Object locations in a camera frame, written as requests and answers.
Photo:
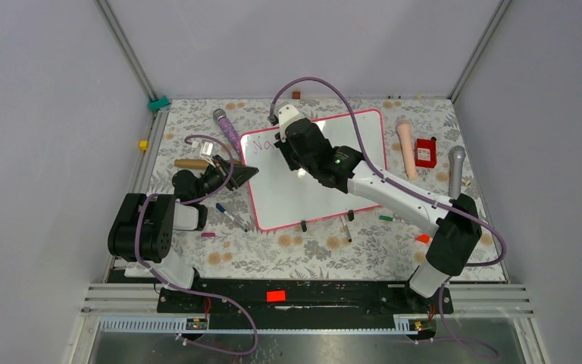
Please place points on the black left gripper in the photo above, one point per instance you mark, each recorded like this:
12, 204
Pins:
239, 174

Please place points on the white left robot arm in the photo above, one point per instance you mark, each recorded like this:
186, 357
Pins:
143, 228

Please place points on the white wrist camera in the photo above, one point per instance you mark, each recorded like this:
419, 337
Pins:
282, 116
206, 149

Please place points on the blue capped marker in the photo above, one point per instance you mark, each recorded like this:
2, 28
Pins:
235, 220

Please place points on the pink framed whiteboard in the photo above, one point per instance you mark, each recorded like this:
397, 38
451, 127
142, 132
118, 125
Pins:
282, 197

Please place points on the silver toy microphone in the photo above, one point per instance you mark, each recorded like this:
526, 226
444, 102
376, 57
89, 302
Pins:
457, 157

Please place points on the red triangular block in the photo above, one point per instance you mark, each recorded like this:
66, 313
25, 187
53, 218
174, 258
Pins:
423, 238

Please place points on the red box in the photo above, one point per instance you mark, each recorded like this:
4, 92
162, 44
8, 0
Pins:
426, 153

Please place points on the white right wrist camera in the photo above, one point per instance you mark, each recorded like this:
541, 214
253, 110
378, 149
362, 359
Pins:
282, 116

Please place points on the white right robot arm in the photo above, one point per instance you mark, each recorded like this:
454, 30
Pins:
451, 223

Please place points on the teal block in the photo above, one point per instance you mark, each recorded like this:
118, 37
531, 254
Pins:
158, 104

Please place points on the brown wooden toy microphone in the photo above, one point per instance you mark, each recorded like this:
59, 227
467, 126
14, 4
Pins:
193, 164

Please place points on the purple patterned toy microphone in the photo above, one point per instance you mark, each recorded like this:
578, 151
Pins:
230, 132

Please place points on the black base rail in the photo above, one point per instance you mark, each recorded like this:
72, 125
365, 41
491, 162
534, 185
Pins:
339, 305

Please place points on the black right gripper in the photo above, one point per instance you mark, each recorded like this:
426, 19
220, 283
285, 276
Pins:
284, 147

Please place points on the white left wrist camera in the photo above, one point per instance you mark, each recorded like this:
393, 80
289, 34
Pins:
206, 149

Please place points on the yellow cube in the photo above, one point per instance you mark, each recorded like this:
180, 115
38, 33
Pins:
144, 145

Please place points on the red label on rail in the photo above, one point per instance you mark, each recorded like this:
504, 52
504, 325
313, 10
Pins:
275, 296

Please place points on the green capped marker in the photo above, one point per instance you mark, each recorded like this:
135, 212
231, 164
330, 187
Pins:
385, 218

